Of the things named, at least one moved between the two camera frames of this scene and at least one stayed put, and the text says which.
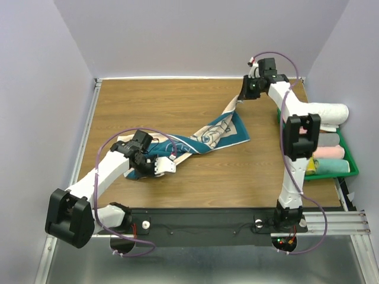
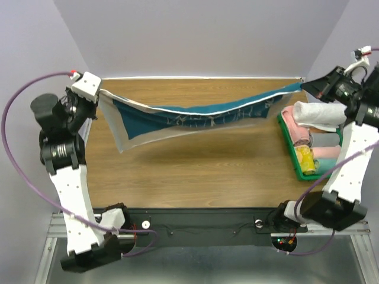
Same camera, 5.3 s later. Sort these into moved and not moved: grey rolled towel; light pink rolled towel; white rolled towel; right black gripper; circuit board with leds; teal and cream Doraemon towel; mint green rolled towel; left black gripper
Moved: right black gripper; teal and cream Doraemon towel; left black gripper
Not moved: mint green rolled towel; white rolled towel; grey rolled towel; circuit board with leds; light pink rolled towel
